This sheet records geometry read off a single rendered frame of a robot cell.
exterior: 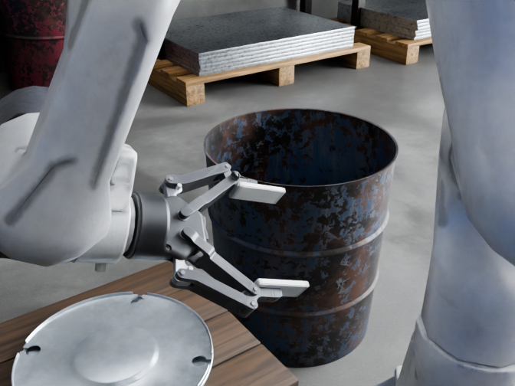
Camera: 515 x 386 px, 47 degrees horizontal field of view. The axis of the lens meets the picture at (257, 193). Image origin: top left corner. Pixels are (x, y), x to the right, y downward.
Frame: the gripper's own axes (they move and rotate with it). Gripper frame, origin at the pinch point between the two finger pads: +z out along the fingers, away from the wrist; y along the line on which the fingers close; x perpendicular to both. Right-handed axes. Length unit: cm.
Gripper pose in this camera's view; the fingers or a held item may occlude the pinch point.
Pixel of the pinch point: (283, 239)
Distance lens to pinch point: 74.7
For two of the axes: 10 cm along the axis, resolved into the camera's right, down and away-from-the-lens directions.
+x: 4.6, -5.5, -7.0
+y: 1.8, 8.3, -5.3
